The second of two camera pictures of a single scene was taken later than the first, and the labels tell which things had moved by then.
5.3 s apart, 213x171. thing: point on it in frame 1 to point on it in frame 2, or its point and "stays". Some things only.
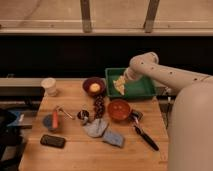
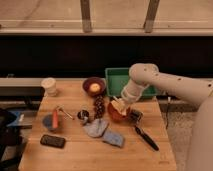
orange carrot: [55, 119] stays
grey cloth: [96, 128] stays
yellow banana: [119, 85] to [119, 105]
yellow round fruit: [94, 87] stays
